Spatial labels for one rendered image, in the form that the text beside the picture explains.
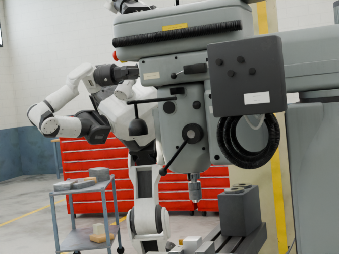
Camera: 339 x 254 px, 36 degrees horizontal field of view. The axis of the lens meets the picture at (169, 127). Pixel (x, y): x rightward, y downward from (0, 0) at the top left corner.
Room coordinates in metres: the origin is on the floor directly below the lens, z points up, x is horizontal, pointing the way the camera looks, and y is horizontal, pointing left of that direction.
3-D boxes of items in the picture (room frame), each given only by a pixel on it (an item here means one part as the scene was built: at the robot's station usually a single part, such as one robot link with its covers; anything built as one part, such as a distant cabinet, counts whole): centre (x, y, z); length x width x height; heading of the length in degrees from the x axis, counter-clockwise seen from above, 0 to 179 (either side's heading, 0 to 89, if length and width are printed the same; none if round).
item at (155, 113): (1.95, 0.03, 1.45); 0.04 x 0.04 x 0.21; 69
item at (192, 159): (1.91, -0.07, 1.47); 0.21 x 0.19 x 0.32; 159
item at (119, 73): (2.17, 0.18, 1.70); 0.13 x 0.12 x 0.10; 159
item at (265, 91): (1.49, -0.23, 1.62); 0.20 x 0.09 x 0.21; 69
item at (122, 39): (1.76, -0.05, 1.79); 0.45 x 0.04 x 0.04; 69
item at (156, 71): (1.89, -0.11, 1.68); 0.34 x 0.24 x 0.10; 69
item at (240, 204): (2.39, -0.28, 1.04); 0.22 x 0.12 x 0.20; 152
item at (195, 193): (1.91, -0.07, 1.23); 0.05 x 0.05 x 0.05
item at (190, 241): (1.83, -0.04, 1.05); 0.06 x 0.05 x 0.06; 159
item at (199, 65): (1.76, -0.08, 1.66); 0.12 x 0.04 x 0.04; 69
